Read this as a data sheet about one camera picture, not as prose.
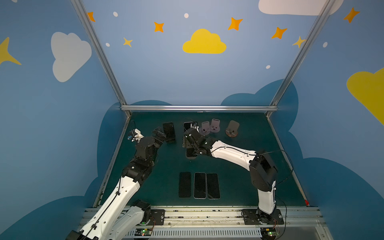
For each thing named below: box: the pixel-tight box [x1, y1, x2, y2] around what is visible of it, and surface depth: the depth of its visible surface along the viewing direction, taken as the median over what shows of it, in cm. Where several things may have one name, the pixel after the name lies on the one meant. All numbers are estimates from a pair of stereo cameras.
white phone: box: [193, 172, 207, 200], surface depth 88 cm
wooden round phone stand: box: [225, 120, 240, 138], surface depth 106 cm
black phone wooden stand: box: [206, 173, 221, 200], surface depth 88 cm
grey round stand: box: [210, 118, 221, 133], surface depth 109 cm
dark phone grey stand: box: [179, 172, 192, 198], surface depth 86 cm
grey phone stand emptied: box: [199, 121, 211, 136], surface depth 107 cm
